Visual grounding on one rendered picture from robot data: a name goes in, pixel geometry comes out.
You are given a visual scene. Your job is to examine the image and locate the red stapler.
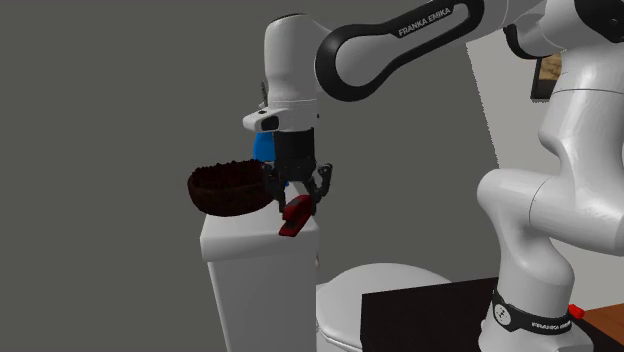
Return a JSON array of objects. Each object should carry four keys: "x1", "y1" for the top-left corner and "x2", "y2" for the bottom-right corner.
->
[{"x1": 278, "y1": 194, "x2": 314, "y2": 239}]

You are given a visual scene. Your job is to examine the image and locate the dark brown woven basket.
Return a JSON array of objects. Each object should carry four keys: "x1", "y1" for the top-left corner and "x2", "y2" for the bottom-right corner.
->
[{"x1": 186, "y1": 158, "x2": 275, "y2": 218}]

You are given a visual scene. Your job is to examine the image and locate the white toilet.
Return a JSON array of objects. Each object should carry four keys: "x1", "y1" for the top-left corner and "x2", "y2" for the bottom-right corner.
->
[{"x1": 199, "y1": 193, "x2": 456, "y2": 352}]

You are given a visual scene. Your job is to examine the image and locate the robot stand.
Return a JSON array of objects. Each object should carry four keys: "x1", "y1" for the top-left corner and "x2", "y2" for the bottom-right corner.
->
[{"x1": 360, "y1": 276, "x2": 624, "y2": 352}]

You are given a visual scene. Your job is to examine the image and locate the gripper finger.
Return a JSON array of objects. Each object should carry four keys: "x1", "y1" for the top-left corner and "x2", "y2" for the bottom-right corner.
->
[
  {"x1": 262, "y1": 163, "x2": 288, "y2": 216},
  {"x1": 302, "y1": 162, "x2": 335, "y2": 217}
]

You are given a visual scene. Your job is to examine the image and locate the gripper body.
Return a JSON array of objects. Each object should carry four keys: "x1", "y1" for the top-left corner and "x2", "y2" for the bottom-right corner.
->
[{"x1": 272, "y1": 127, "x2": 318, "y2": 183}]

